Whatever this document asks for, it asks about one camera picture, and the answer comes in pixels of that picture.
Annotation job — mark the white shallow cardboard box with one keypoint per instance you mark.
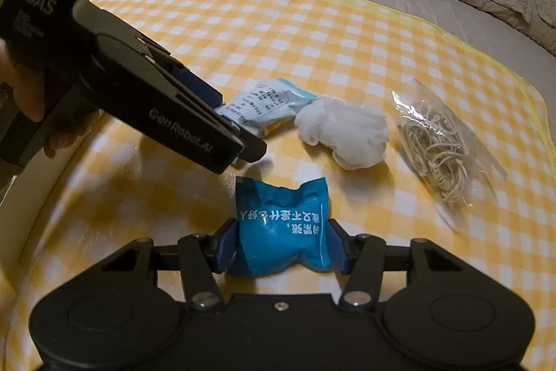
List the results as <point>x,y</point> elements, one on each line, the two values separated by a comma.
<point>39,214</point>

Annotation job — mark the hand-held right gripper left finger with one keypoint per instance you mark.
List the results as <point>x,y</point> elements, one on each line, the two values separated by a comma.
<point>223,250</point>

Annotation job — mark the yellow checkered mat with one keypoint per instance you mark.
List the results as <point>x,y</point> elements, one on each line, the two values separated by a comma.
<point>347,49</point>

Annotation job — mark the light blue packet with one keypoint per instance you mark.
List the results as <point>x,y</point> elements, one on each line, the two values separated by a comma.
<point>260,101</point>

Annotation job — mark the clear bag of beige bands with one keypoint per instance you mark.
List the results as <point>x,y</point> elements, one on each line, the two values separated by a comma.
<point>438,149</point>

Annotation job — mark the person's left hand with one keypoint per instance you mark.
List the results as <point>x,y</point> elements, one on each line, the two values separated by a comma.
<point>21,88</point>

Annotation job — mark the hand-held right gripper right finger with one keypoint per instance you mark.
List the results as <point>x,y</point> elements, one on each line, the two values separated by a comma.
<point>336,246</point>

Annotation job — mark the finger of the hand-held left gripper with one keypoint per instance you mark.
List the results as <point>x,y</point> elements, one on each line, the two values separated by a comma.
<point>200,86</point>
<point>252,149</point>

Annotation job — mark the teal snack packet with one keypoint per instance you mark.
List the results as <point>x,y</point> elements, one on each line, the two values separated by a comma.
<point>278,232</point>

